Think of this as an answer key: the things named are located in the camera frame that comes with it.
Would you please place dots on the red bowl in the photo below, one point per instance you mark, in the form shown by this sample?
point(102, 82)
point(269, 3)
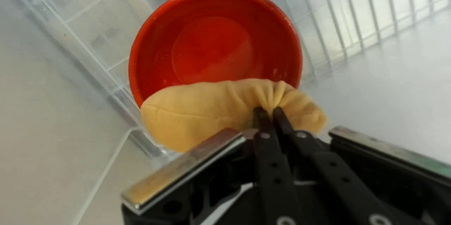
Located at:
point(215, 42)

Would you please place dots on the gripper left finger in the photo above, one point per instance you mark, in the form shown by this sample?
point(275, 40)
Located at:
point(271, 182)

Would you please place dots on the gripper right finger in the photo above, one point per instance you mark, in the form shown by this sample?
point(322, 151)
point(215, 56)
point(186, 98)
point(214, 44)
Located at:
point(338, 182)

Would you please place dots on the tan plush bread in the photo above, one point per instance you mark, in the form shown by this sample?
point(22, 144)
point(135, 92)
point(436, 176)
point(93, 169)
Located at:
point(197, 112)

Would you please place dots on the clear plastic tray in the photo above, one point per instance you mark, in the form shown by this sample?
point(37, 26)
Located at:
point(95, 27)

